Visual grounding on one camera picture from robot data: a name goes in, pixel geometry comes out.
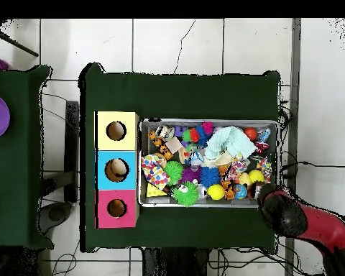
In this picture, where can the white multicolour dotted cloth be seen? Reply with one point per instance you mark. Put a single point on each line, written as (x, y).
(153, 171)

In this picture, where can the green fuzzy toy with eyes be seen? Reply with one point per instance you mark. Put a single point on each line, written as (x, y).
(186, 195)

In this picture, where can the multicolour zigzag cloth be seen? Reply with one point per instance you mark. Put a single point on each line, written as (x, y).
(236, 168)

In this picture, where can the orange plastic grid tray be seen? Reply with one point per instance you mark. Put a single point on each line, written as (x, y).
(227, 189)

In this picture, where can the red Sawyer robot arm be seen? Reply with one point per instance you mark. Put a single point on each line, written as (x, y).
(319, 227)

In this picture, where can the wooden box with three holes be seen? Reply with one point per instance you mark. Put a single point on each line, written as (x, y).
(126, 143)

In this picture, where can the green fuzzy ball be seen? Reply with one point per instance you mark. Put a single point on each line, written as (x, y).
(174, 172)

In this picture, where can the blue spiky ball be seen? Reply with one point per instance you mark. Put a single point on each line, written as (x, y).
(210, 176)

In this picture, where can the dark green tablecloth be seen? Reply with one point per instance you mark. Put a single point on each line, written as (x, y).
(184, 97)
(17, 158)

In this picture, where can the yellow ball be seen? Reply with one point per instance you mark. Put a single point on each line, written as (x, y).
(215, 192)
(256, 176)

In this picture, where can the mint green cloth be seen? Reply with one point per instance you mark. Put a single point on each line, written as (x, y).
(235, 142)

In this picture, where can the orange ball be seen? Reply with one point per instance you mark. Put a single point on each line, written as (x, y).
(250, 133)

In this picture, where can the grey rounded floor object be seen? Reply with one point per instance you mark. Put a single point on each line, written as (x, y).
(56, 214)

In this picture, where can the black tripod leg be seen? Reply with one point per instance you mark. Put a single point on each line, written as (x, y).
(17, 45)

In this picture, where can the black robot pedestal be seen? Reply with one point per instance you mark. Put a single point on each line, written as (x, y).
(175, 261)

